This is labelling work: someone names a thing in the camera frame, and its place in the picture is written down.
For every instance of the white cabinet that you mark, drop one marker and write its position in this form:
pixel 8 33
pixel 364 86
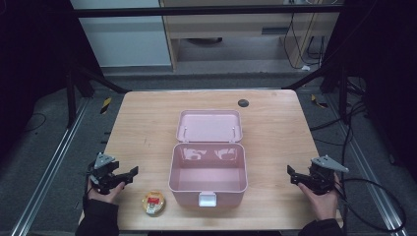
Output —
pixel 126 39

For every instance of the aluminium floor rail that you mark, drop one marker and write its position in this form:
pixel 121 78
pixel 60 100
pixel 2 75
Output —
pixel 49 170
pixel 370 177

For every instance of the person's right hand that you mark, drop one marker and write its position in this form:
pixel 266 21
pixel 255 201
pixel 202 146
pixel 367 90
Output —
pixel 322 205

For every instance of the black metal stand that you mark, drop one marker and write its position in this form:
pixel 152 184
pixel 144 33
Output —
pixel 70 98
pixel 343 98

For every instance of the black horizontal bar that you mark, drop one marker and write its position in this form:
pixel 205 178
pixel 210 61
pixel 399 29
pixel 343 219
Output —
pixel 203 11

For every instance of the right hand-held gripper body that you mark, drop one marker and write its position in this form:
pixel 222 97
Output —
pixel 324 173

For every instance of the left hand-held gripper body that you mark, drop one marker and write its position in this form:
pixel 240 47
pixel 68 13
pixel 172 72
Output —
pixel 104 169

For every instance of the yellow black floor tape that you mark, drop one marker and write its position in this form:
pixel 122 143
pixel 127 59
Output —
pixel 105 105
pixel 318 102

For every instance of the person's left hand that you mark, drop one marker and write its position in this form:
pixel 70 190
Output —
pixel 106 195

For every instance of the pink plastic storage box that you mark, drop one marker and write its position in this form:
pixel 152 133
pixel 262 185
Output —
pixel 208 164

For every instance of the black round table grommet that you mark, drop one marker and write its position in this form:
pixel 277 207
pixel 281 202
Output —
pixel 243 103

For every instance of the wooden desk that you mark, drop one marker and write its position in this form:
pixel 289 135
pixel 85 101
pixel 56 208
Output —
pixel 236 24

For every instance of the round yellow packet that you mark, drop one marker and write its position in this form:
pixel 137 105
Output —
pixel 153 202

